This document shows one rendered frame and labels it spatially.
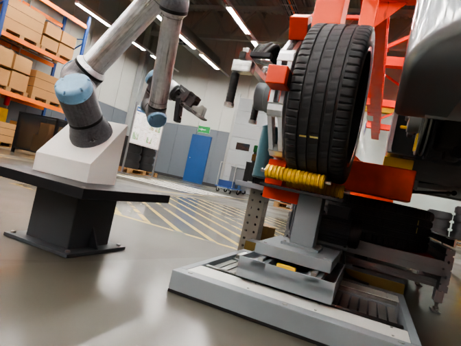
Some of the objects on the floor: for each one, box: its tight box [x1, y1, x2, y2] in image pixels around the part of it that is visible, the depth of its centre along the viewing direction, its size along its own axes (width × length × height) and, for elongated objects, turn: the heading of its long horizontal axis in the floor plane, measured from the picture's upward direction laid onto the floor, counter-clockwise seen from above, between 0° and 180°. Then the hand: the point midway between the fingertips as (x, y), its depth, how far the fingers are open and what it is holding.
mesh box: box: [10, 111, 69, 153], centre depth 899 cm, size 88×127×97 cm
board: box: [117, 102, 167, 180], centre depth 1060 cm, size 150×50×195 cm, turn 63°
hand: (203, 119), depth 176 cm, fingers closed
